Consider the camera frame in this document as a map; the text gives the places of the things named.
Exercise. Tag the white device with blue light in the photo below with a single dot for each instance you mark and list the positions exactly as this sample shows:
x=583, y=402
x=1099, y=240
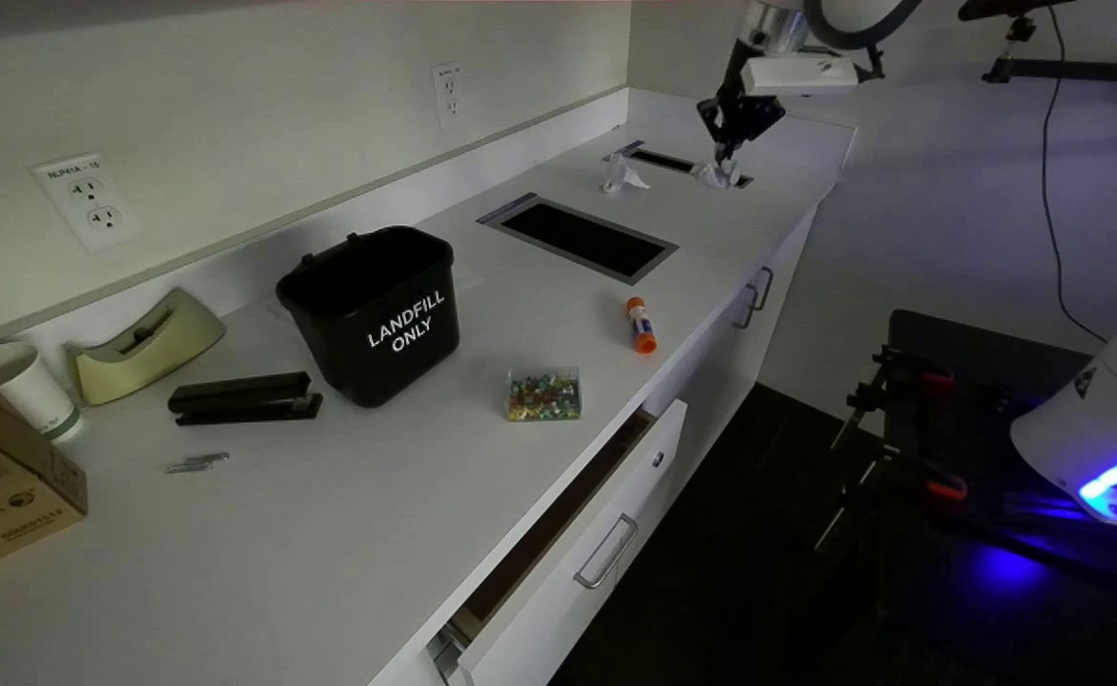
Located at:
x=1104, y=432

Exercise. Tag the open white drawer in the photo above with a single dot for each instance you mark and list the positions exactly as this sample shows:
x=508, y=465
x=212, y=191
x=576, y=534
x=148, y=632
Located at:
x=583, y=557

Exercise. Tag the brown cardboard box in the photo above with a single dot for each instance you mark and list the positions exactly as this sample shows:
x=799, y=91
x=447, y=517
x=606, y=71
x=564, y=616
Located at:
x=7, y=501

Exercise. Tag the white paper cup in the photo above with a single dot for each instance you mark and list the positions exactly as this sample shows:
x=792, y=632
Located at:
x=26, y=381

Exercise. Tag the black clamp stand red grips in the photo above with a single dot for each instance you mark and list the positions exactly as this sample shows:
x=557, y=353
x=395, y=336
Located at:
x=913, y=419

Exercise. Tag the white double wall outlet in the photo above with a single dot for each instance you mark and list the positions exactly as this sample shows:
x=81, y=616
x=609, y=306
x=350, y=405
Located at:
x=86, y=199

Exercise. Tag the small grey staple strip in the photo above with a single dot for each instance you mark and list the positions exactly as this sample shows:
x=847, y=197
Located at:
x=196, y=462

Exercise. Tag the beige tape dispenser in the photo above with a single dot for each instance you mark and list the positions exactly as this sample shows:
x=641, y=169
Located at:
x=142, y=349

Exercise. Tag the orange cap glue stick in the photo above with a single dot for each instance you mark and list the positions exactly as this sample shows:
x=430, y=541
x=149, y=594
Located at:
x=637, y=326

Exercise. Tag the black tripod stand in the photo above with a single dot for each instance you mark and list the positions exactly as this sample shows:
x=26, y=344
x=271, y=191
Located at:
x=1066, y=57

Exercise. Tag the black stapler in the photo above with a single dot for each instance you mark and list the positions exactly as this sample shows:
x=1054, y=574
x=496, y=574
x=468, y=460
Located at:
x=246, y=396

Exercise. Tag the black landfill only bin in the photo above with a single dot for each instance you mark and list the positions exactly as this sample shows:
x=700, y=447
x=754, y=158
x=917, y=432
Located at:
x=371, y=319

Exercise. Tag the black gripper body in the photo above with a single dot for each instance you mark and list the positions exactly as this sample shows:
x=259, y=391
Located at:
x=743, y=115

